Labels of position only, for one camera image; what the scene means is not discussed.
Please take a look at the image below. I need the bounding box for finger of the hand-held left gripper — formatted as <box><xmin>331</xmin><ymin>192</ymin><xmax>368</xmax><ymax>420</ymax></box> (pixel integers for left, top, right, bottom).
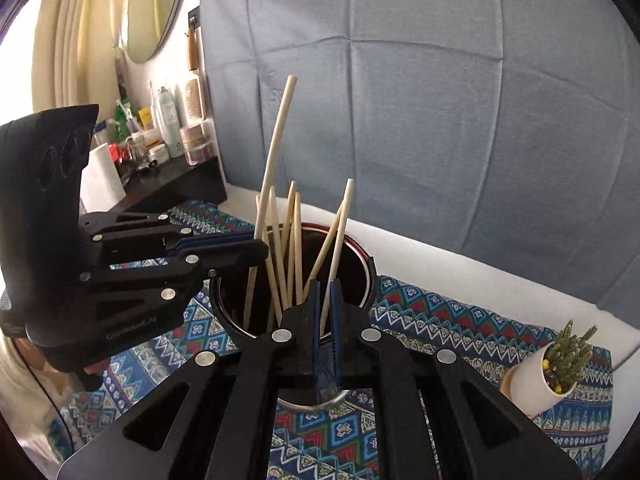
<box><xmin>80</xmin><ymin>211</ymin><xmax>257</xmax><ymax>262</ymax></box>
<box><xmin>80</xmin><ymin>239</ymin><xmax>270</xmax><ymax>326</ymax></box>

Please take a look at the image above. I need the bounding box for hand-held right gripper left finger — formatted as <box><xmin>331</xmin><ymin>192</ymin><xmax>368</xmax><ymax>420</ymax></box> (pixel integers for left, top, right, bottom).
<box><xmin>56</xmin><ymin>280</ymin><xmax>321</xmax><ymax>480</ymax></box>

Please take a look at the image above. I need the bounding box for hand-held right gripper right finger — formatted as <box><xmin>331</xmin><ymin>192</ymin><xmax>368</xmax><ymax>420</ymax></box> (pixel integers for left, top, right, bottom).
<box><xmin>327</xmin><ymin>279</ymin><xmax>583</xmax><ymax>480</ymax></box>

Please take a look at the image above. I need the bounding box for black cylindrical utensil holder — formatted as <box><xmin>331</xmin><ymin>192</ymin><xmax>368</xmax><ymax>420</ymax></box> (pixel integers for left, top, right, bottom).
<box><xmin>209</xmin><ymin>221</ymin><xmax>377</xmax><ymax>413</ymax></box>

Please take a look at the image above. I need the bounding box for bunch of chopsticks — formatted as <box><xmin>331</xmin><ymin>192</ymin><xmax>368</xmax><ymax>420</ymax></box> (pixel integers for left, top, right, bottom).
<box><xmin>255</xmin><ymin>180</ymin><xmax>351</xmax><ymax>331</ymax></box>

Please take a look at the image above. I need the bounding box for pale wooden chopstick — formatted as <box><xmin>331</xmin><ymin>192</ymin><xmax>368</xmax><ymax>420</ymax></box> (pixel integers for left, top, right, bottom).
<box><xmin>320</xmin><ymin>178</ymin><xmax>355</xmax><ymax>331</ymax></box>
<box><xmin>243</xmin><ymin>75</ymin><xmax>299</xmax><ymax>328</ymax></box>

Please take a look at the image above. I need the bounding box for person's left forearm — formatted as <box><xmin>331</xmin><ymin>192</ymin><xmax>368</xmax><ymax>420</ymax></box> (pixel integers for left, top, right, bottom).
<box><xmin>0</xmin><ymin>335</ymin><xmax>76</xmax><ymax>461</ymax></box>

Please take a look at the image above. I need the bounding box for black shelf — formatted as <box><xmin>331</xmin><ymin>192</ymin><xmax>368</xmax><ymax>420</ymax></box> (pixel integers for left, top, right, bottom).
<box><xmin>112</xmin><ymin>156</ymin><xmax>228</xmax><ymax>213</ymax></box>

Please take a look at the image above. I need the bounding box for white paper towel roll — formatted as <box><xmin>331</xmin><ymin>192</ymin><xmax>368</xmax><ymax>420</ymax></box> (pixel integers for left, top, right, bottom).
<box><xmin>79</xmin><ymin>142</ymin><xmax>127</xmax><ymax>214</ymax></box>

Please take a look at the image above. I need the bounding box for blue patterned cloth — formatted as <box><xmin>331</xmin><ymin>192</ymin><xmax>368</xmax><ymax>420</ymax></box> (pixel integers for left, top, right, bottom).
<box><xmin>47</xmin><ymin>199</ymin><xmax>613</xmax><ymax>480</ymax></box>

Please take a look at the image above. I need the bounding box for pink jar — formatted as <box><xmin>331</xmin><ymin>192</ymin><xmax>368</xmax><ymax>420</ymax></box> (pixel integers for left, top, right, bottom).
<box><xmin>180</xmin><ymin>125</ymin><xmax>211</xmax><ymax>166</ymax></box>

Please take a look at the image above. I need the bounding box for green tube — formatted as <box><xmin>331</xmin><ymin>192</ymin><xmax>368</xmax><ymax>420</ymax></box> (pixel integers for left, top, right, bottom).
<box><xmin>115</xmin><ymin>100</ymin><xmax>132</xmax><ymax>146</ymax></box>

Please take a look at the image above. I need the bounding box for white spray bottle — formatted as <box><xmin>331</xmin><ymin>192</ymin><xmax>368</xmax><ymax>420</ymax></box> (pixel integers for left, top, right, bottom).
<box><xmin>157</xmin><ymin>87</ymin><xmax>183</xmax><ymax>158</ymax></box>

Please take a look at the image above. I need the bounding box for cream curtain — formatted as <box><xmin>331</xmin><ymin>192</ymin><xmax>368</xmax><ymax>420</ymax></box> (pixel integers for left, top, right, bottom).
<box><xmin>31</xmin><ymin>0</ymin><xmax>131</xmax><ymax>126</ymax></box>

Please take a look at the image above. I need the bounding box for wooden coaster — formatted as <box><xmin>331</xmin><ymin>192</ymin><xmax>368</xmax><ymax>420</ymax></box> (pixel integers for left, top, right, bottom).
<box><xmin>499</xmin><ymin>366</ymin><xmax>523</xmax><ymax>403</ymax></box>

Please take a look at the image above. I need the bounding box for cactus in white pot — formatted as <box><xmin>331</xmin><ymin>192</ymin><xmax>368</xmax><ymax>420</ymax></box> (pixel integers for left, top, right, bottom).
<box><xmin>507</xmin><ymin>319</ymin><xmax>598</xmax><ymax>416</ymax></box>

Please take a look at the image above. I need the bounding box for grey-blue fabric sheet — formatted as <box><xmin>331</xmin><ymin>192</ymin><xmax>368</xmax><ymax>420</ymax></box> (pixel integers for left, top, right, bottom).
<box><xmin>200</xmin><ymin>0</ymin><xmax>640</xmax><ymax>331</ymax></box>

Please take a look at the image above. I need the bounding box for oval wall mirror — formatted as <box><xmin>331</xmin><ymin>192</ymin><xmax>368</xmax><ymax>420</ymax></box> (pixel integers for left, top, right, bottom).
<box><xmin>121</xmin><ymin>0</ymin><xmax>191</xmax><ymax>65</ymax></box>

